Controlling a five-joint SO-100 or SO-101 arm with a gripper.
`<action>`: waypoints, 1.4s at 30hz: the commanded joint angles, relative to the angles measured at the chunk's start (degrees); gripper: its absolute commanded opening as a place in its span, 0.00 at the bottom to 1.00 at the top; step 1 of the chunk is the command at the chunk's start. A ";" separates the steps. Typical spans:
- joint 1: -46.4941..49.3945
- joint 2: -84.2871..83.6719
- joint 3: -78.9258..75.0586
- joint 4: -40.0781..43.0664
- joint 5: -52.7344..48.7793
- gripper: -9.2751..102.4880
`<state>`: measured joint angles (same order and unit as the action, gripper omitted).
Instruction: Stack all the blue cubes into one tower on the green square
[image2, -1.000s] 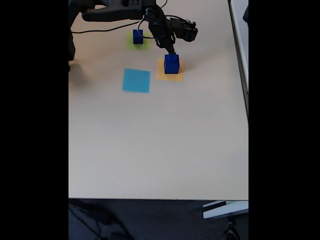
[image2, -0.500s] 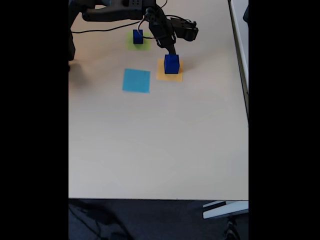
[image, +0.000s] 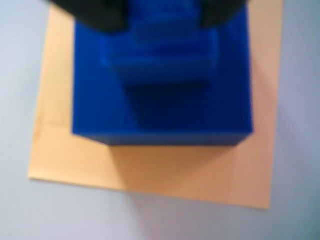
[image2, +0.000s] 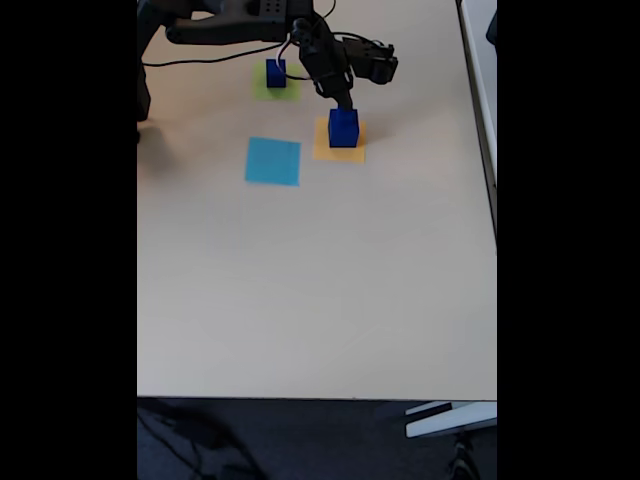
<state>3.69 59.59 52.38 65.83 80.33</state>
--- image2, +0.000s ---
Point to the medium blue cube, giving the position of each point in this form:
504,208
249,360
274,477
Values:
275,77

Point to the green paper square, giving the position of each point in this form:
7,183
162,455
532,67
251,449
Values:
295,92

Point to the orange paper square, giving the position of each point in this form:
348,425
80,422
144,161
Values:
322,150

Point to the light blue paper square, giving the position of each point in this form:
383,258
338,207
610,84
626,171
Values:
272,162

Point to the large blue cube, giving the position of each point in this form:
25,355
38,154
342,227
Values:
344,135

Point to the white neighbouring table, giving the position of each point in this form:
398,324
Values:
482,100

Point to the dark blue object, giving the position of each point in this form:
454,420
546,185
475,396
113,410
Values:
493,30

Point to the white table foot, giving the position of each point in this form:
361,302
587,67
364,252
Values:
450,420

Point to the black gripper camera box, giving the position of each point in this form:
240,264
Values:
375,60

